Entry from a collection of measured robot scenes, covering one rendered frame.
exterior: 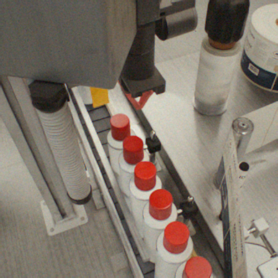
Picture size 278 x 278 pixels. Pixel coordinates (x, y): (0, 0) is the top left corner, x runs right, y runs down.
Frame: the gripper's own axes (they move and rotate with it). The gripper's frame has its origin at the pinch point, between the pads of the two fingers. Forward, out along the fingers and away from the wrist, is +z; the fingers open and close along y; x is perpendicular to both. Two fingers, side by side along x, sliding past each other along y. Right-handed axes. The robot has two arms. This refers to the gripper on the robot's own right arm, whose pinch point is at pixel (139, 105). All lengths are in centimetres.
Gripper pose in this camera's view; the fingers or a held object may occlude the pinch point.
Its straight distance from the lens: 66.2
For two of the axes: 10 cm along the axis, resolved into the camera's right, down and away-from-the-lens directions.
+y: -3.9, -7.2, 5.7
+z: 0.1, 6.2, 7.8
